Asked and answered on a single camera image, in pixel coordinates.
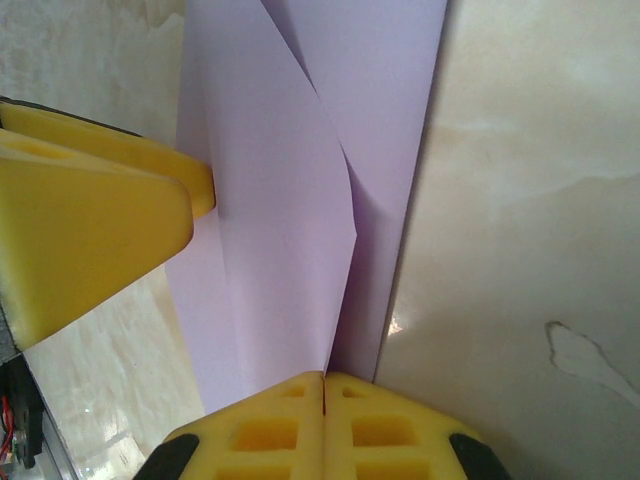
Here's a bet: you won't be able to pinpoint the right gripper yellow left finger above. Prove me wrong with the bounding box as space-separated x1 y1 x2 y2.
142 369 326 480

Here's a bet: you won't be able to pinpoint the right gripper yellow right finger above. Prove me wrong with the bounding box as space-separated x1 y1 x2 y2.
324 370 506 480

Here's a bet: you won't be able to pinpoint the purple paper sheet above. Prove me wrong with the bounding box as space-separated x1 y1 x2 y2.
167 0 449 416

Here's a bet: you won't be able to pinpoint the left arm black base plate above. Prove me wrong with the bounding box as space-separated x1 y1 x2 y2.
0 349 49 471

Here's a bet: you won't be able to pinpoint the aluminium mounting rail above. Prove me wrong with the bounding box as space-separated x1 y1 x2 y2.
24 379 89 480

